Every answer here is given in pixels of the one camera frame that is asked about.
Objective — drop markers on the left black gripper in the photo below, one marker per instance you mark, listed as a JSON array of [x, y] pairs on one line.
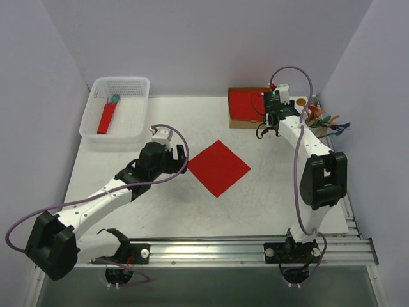
[[174, 160]]

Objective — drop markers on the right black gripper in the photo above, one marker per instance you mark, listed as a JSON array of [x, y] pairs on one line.
[[275, 117]]

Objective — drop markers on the red paper napkin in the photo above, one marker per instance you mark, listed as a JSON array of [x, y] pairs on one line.
[[218, 168]]

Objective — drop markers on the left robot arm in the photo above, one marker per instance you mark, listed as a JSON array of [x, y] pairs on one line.
[[58, 241]]

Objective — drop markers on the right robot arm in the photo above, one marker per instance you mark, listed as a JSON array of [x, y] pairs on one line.
[[319, 173]]

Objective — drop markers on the rolled red napkin bundle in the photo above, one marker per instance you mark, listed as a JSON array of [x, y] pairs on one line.
[[106, 118]]

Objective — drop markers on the cardboard box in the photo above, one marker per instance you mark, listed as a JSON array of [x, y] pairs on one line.
[[243, 123]]

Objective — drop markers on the stack of red napkins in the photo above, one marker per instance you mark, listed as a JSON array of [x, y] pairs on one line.
[[243, 104]]

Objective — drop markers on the orange plastic spoon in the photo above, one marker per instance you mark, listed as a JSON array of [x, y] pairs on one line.
[[301, 102]]

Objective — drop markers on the white plastic perforated basket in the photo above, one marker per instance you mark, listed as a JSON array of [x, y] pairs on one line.
[[129, 117]]

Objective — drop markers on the orange plastic fork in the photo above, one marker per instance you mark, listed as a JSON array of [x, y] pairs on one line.
[[315, 112]]

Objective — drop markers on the white utensil cup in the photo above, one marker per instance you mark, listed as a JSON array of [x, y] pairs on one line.
[[318, 129]]

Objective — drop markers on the yellow plastic utensil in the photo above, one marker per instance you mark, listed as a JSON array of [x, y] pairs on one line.
[[330, 119]]

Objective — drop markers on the teal spoon in basket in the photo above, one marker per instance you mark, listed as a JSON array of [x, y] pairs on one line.
[[115, 98]]

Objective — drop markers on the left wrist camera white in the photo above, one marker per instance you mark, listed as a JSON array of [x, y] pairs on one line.
[[162, 136]]

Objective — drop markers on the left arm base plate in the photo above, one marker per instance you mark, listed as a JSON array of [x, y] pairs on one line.
[[140, 254]]

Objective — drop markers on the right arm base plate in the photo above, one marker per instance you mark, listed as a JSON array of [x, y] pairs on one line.
[[287, 253]]

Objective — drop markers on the aluminium mounting rail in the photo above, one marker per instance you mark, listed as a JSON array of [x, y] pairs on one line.
[[334, 250]]

